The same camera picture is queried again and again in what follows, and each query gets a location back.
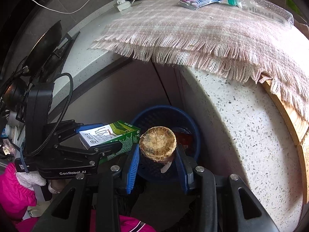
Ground blue mesh waste basket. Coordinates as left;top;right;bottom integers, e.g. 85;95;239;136
130;105;201;183

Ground wooden board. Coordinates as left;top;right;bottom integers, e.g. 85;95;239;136
259;74;309;205

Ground person's pink jacket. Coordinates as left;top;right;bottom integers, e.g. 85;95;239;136
89;209;157;232

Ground white power plug adapter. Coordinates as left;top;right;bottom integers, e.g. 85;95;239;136
112;0;132;12

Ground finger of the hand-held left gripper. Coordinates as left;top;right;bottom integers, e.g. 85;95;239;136
47;119;108;147
55;141;123;160

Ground clear plastic bottle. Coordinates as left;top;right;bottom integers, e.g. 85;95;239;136
227;0;294;28

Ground pink plaid fringed cloth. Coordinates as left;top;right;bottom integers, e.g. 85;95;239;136
90;0;309;121

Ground person's left forearm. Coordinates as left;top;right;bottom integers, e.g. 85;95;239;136
0;162;61;223

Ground black braided cable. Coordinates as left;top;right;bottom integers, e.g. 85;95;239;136
22;72;74;156

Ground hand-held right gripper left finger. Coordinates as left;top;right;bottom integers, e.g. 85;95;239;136
32;145;141;232

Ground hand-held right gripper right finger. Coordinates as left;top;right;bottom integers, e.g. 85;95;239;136
175;146;280;232

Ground green and white milk carton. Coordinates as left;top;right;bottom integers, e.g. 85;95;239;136
79;120;141;165

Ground brown vegetable stump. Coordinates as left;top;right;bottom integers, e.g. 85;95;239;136
139;126;177;168

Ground black wok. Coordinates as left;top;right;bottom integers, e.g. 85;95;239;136
25;20;64;79

